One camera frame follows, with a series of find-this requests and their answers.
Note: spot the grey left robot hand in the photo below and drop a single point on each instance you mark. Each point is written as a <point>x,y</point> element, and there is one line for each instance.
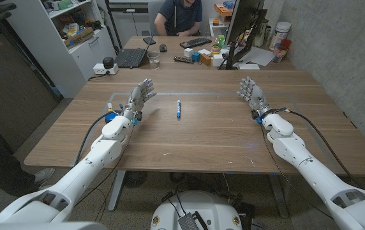
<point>136,99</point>

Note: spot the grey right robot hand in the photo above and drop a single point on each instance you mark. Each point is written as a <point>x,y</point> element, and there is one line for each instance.
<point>255,94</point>

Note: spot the blue push button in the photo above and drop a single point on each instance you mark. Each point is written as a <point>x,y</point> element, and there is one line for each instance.
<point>109,118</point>

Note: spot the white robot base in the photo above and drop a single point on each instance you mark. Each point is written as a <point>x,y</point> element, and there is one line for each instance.
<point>208,207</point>

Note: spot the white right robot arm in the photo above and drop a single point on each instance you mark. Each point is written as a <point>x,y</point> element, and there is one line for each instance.
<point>313,175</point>

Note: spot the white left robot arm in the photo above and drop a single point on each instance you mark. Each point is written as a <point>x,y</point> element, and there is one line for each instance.
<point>80,174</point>

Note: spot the blue marker pen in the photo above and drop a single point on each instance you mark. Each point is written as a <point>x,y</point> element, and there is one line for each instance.
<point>178,110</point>

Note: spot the flat white box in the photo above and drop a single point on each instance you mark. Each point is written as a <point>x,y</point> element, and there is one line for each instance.
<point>249,66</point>

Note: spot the white paper sheet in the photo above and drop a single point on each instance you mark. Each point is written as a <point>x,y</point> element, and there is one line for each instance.
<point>259,57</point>

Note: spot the black computer monitor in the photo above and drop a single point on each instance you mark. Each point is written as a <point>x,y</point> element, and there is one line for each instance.
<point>233,59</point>
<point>241,17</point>

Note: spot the black laptop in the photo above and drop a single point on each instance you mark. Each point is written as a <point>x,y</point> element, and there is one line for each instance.
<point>131,57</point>

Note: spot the clear drinking glass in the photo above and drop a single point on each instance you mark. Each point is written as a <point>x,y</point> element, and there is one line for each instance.
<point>153,60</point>

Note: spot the white power strip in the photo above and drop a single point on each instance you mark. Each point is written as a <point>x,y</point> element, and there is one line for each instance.
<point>99,68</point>

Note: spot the red snack cup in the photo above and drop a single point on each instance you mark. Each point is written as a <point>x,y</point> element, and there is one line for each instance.
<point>280,51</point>

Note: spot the white square box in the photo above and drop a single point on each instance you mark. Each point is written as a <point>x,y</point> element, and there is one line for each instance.
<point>217,60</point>

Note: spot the black computer mouse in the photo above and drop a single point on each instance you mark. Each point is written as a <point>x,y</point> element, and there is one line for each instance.
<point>163,47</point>

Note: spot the colourful stacking toy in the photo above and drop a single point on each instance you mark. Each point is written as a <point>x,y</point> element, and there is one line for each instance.
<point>215,50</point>

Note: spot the small wooden box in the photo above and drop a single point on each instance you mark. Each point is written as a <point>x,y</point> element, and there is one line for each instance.
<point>206,60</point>

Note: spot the black smartphone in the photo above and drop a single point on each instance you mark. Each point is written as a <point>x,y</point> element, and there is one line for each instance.
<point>149,40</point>

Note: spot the dark bottle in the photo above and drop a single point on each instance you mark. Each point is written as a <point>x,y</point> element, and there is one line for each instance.
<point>261,33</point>

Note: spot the black remote control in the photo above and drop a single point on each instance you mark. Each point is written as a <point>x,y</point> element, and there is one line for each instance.
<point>184,59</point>

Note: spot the green plastic object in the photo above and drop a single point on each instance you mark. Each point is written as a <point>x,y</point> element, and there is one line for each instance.
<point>221,41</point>

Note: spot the white cylindrical canister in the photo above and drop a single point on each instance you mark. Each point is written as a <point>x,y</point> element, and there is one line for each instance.
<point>280,33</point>

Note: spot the small white cube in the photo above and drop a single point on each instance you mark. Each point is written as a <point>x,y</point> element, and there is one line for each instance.
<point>188,52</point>

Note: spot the small blue cube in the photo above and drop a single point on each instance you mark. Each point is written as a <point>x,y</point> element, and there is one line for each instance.
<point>196,57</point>

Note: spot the black keyboard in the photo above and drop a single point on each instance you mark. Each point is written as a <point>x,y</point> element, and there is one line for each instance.
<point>196,42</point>

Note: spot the cardboard box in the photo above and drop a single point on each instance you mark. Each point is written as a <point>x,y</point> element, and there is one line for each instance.
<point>79,37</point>

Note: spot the orange box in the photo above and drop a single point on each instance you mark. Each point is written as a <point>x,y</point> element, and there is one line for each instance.
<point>222,9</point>

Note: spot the grey office chair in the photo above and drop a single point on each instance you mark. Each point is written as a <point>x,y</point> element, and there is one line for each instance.
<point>153,9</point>

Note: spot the grey table leg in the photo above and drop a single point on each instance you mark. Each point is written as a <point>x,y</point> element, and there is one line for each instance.
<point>117,191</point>
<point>279,198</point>

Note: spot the seated person in dark shirt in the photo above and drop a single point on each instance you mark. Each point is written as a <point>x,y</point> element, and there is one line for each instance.
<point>182,16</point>

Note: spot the white shelf cabinet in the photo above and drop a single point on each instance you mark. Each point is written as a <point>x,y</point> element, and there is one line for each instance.
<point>39,35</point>

